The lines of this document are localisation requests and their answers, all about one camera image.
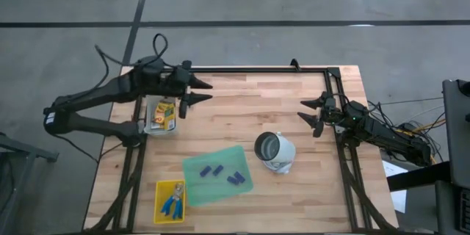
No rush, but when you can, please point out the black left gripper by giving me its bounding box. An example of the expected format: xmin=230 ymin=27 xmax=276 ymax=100
xmin=161 ymin=60 xmax=214 ymax=120

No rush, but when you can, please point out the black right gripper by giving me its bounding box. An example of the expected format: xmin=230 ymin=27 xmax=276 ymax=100
xmin=297 ymin=91 xmax=337 ymax=139

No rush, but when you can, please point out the white cylindrical desk lamp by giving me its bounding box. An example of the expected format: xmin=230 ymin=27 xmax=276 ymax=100
xmin=253 ymin=131 xmax=297 ymax=175

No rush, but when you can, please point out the light grey plastic bin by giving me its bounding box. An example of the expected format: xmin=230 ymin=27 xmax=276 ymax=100
xmin=143 ymin=95 xmax=178 ymax=136

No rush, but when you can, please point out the translucent green plastic bin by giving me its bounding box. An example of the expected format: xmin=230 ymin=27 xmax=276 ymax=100
xmin=182 ymin=145 xmax=255 ymax=208

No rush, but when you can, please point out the yellow plastic mesh basket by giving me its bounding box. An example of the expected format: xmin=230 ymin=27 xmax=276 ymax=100
xmin=153 ymin=179 xmax=187 ymax=225

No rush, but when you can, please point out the white paper sheet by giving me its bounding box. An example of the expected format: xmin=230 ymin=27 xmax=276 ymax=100
xmin=381 ymin=159 xmax=408 ymax=214

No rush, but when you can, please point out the black support beam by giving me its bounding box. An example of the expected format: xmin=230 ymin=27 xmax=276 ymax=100
xmin=386 ymin=161 xmax=452 ymax=192

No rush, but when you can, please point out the black equipment cabinet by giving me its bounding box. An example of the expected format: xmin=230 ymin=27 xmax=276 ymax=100
xmin=435 ymin=79 xmax=470 ymax=235

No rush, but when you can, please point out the grey metal stand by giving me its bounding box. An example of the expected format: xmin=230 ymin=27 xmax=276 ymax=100
xmin=0 ymin=131 xmax=59 ymax=235

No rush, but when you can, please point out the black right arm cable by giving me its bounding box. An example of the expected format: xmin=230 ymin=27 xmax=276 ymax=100
xmin=322 ymin=93 xmax=390 ymax=122

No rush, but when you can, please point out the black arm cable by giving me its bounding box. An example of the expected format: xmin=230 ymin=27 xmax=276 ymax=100
xmin=322 ymin=93 xmax=390 ymax=122
xmin=50 ymin=32 xmax=170 ymax=166

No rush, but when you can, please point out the white coiled lamp cord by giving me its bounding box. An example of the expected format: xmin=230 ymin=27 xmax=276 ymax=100
xmin=264 ymin=158 xmax=294 ymax=175

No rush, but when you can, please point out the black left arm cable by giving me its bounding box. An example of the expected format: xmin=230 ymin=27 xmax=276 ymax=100
xmin=50 ymin=32 xmax=170 ymax=166

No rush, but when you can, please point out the grey floor cable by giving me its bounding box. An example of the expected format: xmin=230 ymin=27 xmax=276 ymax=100
xmin=381 ymin=97 xmax=445 ymax=106

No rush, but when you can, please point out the black floor cable bundle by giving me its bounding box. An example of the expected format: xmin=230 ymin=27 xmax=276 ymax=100
xmin=366 ymin=101 xmax=447 ymax=165

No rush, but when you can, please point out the yellow floor cable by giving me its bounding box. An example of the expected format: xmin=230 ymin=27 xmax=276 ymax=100
xmin=394 ymin=119 xmax=447 ymax=166

